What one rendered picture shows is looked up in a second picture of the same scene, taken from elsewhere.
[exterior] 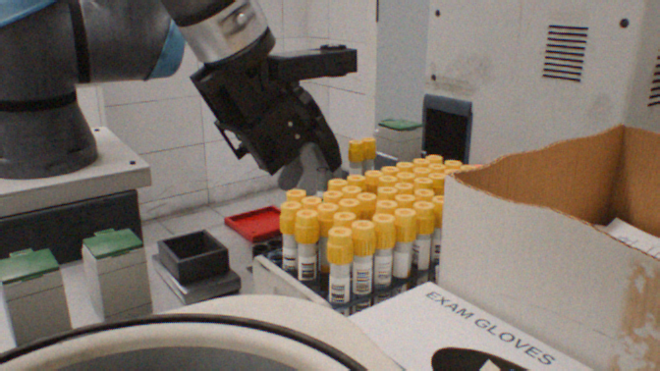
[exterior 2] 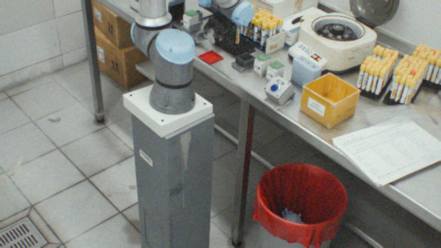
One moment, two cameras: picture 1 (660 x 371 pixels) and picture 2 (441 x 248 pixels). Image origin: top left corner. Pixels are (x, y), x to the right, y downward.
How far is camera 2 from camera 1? 2.16 m
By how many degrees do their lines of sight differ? 82
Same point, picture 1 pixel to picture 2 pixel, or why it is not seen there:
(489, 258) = (280, 11)
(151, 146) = not seen: outside the picture
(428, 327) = (286, 24)
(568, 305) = (289, 9)
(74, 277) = (248, 83)
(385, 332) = (289, 27)
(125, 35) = not seen: hidden behind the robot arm
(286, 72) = not seen: hidden behind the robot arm
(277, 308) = (304, 24)
